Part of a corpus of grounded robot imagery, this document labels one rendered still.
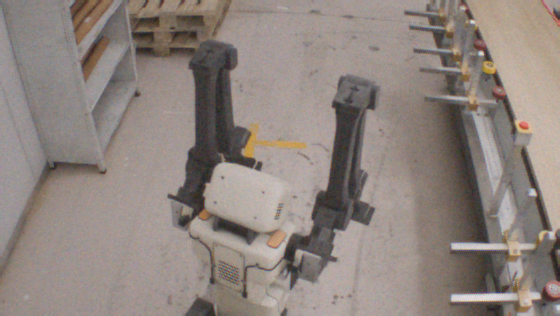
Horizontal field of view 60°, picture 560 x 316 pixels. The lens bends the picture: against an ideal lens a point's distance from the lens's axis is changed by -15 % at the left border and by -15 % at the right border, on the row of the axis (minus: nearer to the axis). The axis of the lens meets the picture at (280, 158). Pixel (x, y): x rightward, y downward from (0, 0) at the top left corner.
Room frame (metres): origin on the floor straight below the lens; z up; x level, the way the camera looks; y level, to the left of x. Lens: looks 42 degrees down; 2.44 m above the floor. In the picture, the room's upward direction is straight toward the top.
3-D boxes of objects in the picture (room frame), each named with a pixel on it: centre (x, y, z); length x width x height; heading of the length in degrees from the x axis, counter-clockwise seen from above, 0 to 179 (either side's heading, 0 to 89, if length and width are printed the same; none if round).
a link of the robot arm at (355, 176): (1.20, -0.21, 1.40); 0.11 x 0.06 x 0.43; 64
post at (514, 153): (1.52, -0.95, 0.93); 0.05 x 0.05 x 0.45; 85
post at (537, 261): (1.01, -0.90, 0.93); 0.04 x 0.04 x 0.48; 85
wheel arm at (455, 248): (1.23, -0.87, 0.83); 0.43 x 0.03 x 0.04; 85
